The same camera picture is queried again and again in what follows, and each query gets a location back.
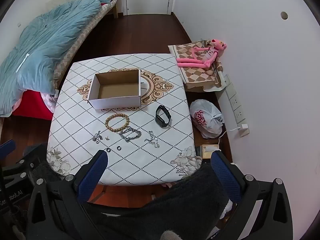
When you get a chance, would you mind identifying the black smart band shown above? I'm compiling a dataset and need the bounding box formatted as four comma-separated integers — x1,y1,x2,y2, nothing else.
155,105,172,128

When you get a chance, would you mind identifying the pink plush toy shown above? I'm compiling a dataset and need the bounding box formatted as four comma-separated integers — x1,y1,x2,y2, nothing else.
176,39,228,69

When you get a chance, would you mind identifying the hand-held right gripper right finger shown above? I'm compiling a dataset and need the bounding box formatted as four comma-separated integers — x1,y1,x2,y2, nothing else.
211,150,293,240

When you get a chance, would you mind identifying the silver cross necklace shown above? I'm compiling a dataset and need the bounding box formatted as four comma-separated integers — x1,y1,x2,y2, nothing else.
144,130,161,149

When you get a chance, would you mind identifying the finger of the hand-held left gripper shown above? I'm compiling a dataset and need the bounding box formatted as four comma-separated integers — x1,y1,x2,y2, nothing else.
15,144,48,180
0,140,16,158

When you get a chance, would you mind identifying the white diamond-pattern tablecloth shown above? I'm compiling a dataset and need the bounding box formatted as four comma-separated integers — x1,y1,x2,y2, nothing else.
47,53,203,187

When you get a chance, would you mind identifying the small beige box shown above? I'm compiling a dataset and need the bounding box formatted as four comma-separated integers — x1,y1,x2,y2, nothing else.
199,144,222,159

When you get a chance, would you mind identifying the white charging cable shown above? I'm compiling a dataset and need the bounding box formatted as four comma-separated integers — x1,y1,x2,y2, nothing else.
216,127,242,151

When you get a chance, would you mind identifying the white plastic bag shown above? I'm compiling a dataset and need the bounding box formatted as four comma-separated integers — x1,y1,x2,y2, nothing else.
189,99,224,139

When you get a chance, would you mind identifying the red cloth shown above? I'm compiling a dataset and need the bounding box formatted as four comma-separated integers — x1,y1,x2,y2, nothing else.
12,89,54,119

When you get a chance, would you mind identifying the blue duvet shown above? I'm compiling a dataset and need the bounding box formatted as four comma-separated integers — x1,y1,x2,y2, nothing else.
0,0,102,117

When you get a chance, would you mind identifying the chunky silver chain bracelet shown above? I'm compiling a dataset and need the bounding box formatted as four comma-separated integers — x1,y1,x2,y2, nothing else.
119,127,142,143

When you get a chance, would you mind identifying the cardboard box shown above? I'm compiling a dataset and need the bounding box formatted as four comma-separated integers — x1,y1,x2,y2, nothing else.
87,69,142,110

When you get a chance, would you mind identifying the wooden bead bracelet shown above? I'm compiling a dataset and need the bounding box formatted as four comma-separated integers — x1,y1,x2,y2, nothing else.
105,114,130,132

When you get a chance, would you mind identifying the bed with checkered sheet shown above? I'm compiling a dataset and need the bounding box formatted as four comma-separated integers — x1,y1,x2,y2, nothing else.
0,0,123,130

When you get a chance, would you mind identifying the brown argyle cloth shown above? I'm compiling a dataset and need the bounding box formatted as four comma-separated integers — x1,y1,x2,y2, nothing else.
167,40,225,92

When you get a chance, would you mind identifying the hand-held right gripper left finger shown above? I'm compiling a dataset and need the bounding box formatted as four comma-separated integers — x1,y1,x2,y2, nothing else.
26,150,109,240

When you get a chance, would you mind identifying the thin silver chain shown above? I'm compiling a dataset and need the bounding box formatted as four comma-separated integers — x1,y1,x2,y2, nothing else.
93,130,104,144

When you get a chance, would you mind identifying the white power strip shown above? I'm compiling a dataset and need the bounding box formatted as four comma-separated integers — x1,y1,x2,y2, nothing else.
222,74,250,138

